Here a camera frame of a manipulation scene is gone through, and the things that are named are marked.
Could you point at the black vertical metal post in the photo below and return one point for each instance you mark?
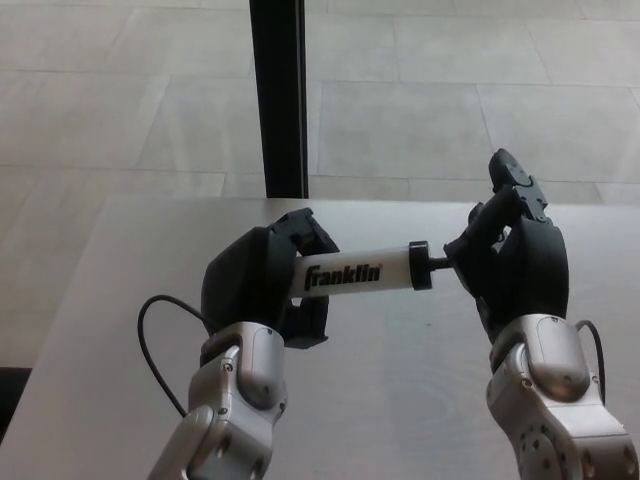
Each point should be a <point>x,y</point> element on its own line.
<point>281,100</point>

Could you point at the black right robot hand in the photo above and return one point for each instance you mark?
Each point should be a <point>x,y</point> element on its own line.
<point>530,275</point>

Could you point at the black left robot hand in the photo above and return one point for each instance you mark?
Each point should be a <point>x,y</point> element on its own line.
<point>245,280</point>

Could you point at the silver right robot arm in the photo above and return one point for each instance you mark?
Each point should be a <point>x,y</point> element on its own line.
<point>555,400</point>

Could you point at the white Franklin hand air pump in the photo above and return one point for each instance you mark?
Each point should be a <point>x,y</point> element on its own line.
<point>350,275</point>

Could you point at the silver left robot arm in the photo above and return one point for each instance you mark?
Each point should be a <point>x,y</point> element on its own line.
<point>240,400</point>

